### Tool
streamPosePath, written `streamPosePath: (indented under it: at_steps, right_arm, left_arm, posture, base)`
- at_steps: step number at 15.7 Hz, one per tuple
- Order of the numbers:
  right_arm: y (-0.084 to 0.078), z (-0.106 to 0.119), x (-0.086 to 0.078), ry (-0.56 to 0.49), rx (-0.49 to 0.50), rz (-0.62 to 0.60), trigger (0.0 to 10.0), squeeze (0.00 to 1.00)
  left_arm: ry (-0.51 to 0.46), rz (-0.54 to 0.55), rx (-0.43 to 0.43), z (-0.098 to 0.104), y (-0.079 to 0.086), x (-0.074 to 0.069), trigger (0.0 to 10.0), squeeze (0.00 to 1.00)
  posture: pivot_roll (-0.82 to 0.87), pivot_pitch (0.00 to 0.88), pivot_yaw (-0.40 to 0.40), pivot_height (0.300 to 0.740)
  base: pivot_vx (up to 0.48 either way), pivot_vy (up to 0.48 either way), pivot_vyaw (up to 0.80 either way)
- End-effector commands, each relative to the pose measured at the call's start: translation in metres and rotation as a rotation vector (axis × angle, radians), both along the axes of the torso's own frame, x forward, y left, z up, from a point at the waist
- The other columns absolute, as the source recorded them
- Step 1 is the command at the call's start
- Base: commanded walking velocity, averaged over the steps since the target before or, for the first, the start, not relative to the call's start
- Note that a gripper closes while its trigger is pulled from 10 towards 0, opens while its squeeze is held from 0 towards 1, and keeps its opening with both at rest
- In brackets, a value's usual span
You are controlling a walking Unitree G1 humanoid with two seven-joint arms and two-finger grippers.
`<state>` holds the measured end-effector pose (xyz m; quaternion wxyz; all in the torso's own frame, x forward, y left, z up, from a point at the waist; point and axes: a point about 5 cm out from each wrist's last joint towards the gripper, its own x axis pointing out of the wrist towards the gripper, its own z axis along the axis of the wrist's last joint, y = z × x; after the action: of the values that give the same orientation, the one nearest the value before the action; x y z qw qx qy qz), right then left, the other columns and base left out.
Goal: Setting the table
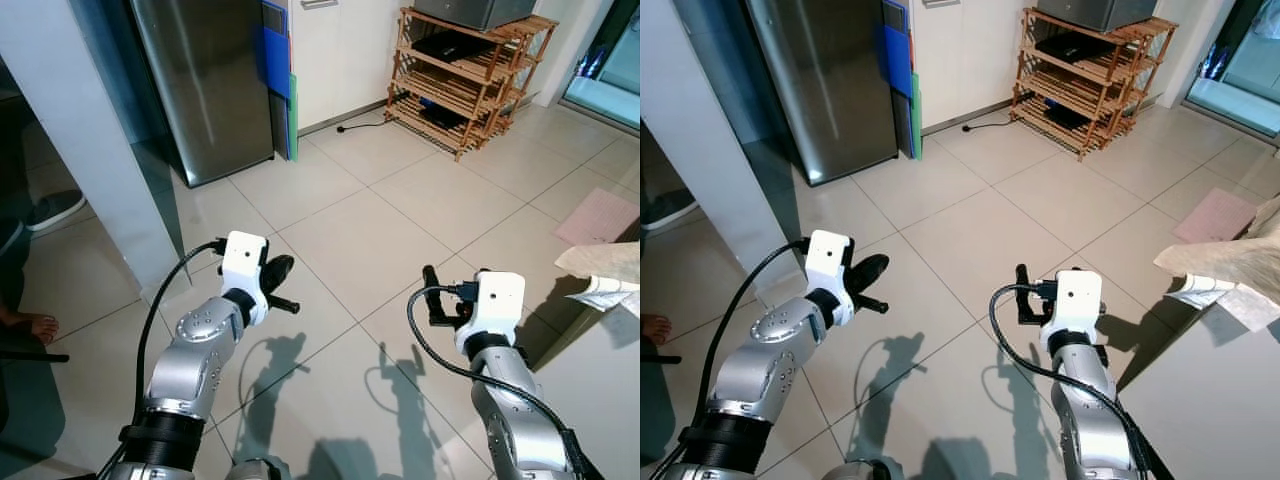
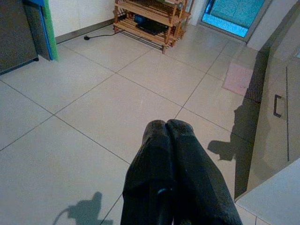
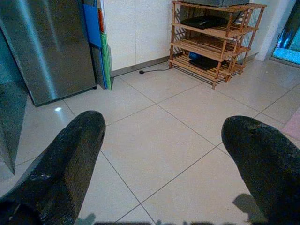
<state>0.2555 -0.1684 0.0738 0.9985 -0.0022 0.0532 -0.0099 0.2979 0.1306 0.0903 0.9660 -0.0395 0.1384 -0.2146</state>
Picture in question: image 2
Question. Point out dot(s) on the white counter top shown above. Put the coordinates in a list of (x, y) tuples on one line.
[(274, 199)]

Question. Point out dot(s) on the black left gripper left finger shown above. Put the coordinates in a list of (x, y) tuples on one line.
[(150, 168)]

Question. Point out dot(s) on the black laptop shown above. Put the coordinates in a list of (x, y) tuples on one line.
[(152, 27)]

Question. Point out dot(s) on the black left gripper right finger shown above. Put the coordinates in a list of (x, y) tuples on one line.
[(199, 178)]

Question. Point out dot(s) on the dark grey cabinet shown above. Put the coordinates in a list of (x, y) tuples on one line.
[(14, 35)]

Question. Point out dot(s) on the wooden slatted shoe rack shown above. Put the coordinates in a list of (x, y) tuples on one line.
[(152, 21)]

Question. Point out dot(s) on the green foam board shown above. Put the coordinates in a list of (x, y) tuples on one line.
[(52, 30)]

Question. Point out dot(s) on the beige cabinet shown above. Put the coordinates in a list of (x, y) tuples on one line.
[(269, 140)]

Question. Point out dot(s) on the blue glass door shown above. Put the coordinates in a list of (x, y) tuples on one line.
[(229, 16)]

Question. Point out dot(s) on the pink floor mat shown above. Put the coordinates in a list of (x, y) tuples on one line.
[(236, 78)]

